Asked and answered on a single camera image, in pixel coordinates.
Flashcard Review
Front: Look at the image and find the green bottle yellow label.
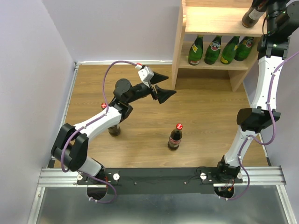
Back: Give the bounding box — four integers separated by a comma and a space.
220, 36, 240, 64

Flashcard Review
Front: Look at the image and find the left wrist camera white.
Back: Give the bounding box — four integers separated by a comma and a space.
138, 66, 154, 87

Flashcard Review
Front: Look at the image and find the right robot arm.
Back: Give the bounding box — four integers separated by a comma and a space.
211, 0, 299, 183

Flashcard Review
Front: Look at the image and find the aluminium frame rail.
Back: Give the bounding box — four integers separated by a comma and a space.
30, 69, 288, 224

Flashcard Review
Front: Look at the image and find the cola bottle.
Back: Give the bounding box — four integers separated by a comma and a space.
101, 103, 121, 136
168, 123, 183, 151
242, 7, 266, 28

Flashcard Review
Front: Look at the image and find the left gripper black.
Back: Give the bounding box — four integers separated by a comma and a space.
126, 71, 177, 104

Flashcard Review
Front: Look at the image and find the green bottle red-blue label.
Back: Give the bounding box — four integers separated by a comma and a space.
234, 36, 254, 61

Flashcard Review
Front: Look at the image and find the wooden two-tier shelf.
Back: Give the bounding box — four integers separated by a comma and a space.
171, 0, 266, 91

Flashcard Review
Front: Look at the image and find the green bottle red-white label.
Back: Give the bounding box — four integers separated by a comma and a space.
204, 35, 222, 65

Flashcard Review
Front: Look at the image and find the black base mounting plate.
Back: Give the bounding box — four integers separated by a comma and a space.
77, 166, 243, 196

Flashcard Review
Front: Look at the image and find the cola bottle front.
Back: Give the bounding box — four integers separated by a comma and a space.
168, 123, 183, 151

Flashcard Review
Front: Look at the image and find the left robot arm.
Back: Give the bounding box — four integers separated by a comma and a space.
51, 72, 176, 184

